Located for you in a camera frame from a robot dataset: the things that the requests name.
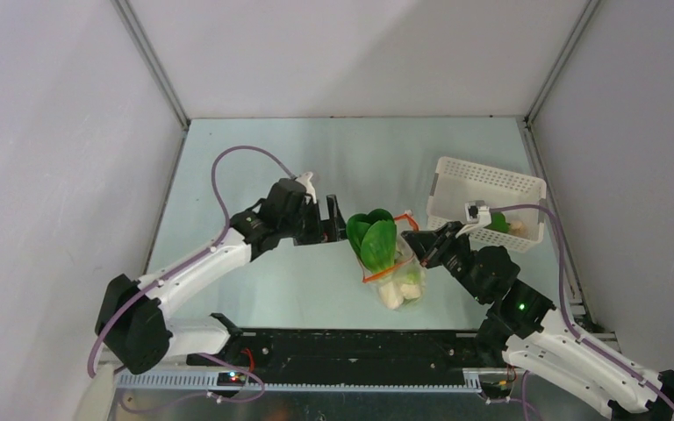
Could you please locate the white perforated plastic basket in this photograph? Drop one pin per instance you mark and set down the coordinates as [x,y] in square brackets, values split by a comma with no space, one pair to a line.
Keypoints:
[457,182]

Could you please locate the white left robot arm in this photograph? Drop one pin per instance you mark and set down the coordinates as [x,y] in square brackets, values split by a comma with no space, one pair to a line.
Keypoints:
[137,322]

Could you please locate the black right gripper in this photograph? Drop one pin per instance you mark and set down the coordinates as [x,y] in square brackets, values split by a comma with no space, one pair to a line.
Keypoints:
[432,247]

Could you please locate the green bok choy toy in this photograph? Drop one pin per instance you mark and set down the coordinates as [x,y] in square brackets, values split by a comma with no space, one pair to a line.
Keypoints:
[373,238]

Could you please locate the clear zip bag orange zipper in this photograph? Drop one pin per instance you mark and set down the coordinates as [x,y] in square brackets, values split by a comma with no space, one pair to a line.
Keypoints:
[406,263]

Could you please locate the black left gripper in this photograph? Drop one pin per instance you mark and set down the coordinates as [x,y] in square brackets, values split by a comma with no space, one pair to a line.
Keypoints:
[329,230]

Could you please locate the green pepper toy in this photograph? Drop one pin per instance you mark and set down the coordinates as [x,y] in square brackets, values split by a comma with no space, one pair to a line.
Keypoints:
[498,223]

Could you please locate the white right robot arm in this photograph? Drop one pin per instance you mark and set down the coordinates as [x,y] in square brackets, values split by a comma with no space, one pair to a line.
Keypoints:
[525,329]

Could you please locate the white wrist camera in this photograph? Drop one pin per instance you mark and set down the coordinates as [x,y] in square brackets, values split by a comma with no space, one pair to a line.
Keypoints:
[476,215]
[306,179]

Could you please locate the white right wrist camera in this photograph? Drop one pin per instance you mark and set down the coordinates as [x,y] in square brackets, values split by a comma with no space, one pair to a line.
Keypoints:
[476,215]

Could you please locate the white cauliflower toy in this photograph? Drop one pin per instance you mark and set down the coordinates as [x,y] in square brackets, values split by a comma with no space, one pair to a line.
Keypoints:
[396,293]

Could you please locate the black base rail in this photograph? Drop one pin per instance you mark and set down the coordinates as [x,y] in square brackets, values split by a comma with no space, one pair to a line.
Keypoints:
[331,357]

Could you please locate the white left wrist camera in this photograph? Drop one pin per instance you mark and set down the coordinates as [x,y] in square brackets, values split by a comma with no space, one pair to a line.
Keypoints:
[306,179]

